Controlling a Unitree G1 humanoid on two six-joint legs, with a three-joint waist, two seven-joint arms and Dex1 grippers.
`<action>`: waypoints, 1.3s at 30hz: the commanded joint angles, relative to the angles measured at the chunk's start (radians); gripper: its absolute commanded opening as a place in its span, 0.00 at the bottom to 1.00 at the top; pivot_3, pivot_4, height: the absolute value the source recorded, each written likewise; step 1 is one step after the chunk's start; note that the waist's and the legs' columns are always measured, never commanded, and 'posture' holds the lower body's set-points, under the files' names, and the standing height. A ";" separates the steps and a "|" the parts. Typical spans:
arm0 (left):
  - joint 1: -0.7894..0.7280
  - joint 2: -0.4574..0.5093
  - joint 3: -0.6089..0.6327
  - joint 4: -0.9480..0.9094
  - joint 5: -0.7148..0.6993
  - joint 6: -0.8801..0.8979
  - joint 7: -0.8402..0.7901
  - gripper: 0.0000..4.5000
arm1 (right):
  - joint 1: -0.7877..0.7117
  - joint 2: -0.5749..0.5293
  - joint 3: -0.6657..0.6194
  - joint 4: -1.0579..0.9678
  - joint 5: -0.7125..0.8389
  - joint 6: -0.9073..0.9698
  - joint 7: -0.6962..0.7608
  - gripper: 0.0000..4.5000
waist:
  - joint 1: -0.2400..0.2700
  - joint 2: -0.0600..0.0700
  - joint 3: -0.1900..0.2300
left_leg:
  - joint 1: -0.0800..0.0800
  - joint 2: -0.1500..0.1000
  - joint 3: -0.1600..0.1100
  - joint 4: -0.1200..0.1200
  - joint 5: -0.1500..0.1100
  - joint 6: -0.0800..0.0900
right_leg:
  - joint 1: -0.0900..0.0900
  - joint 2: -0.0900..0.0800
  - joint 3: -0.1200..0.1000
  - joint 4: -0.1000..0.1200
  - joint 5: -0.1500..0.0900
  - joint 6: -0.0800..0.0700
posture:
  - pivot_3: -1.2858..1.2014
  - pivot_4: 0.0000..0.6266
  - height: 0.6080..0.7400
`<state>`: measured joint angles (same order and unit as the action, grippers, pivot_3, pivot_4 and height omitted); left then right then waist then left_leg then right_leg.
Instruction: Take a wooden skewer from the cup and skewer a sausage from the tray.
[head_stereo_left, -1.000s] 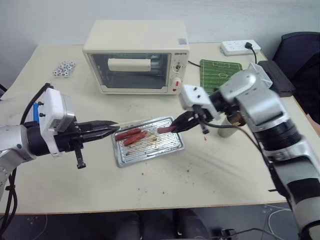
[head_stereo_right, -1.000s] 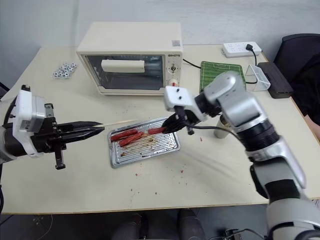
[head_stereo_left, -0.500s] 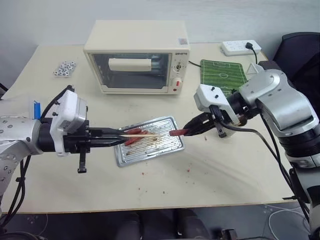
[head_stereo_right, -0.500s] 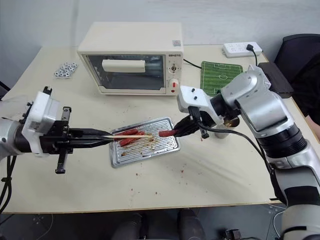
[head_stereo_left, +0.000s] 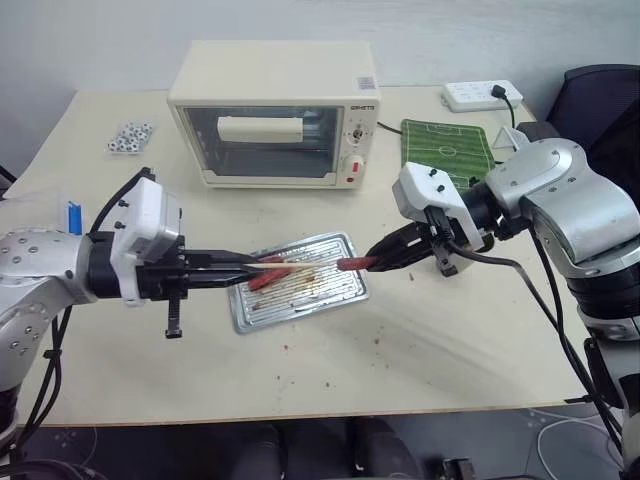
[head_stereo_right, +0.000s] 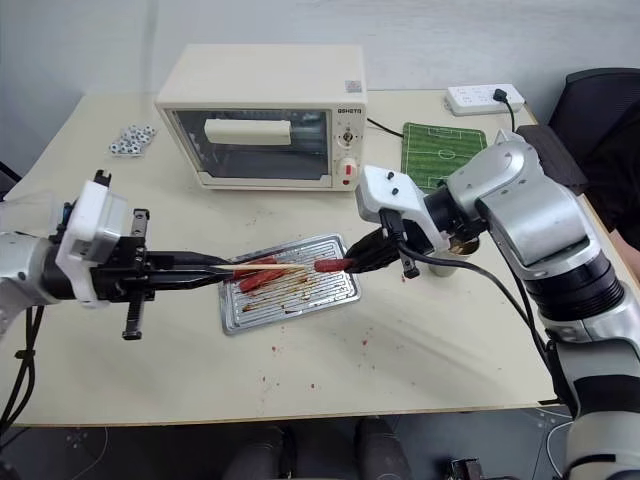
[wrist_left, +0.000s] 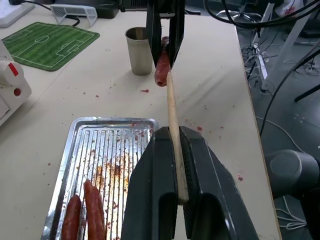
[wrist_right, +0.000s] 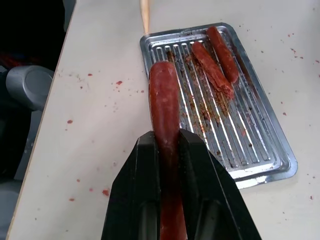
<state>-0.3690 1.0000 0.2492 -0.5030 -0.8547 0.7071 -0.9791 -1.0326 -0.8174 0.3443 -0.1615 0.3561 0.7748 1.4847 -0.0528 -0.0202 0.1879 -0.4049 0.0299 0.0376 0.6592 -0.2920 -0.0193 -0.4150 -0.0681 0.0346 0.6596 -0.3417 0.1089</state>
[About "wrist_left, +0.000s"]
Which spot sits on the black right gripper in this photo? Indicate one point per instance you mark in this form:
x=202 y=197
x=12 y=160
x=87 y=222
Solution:
x=167 y=7

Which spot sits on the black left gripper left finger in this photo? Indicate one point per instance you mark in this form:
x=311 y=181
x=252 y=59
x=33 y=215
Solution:
x=147 y=180

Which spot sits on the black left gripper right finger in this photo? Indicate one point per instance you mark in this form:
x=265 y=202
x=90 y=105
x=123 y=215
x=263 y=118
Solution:
x=212 y=190

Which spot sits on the red sausage with torn end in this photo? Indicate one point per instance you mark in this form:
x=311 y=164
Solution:
x=162 y=67

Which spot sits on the wooden skewer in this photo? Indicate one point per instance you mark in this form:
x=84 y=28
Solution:
x=175 y=130

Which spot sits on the stainless steel cup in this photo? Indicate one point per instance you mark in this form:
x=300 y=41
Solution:
x=138 y=55

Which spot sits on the silver ribbed metal tray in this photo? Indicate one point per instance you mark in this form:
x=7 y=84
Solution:
x=105 y=155

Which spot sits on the long red sausage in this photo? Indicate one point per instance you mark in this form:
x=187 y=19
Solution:
x=94 y=212

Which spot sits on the short red sausage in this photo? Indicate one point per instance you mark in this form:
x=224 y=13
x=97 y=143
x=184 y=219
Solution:
x=72 y=220

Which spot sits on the black box device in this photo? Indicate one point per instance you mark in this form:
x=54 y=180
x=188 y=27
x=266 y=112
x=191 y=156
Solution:
x=107 y=8

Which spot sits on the dark rounded chair part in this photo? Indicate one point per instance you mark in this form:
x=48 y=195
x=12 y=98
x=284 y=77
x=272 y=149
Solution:
x=292 y=172

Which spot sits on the white mesh toy goal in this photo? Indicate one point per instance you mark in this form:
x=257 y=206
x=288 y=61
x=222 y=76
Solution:
x=75 y=11

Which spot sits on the white floor power strip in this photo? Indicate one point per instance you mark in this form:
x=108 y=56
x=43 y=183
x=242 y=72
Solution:
x=261 y=62

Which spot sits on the green soccer field mat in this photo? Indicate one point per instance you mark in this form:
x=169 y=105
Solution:
x=47 y=45

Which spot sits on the white metal desk leg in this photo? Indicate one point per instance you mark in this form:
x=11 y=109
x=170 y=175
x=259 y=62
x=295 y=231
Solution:
x=287 y=50

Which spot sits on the white appliance with red knob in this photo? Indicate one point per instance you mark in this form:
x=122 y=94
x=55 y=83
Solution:
x=12 y=85

